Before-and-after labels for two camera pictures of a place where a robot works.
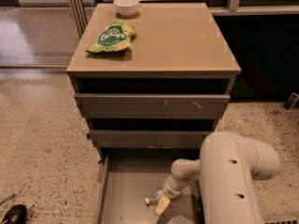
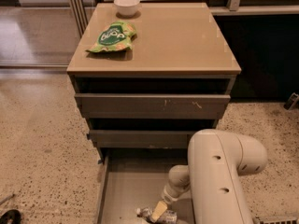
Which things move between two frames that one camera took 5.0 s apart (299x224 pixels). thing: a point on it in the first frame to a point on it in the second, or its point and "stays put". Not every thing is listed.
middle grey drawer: (147, 138) stays put
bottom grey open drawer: (127, 176) stays put
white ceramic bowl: (126, 5) stays put
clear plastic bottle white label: (154, 199) to (169, 217)
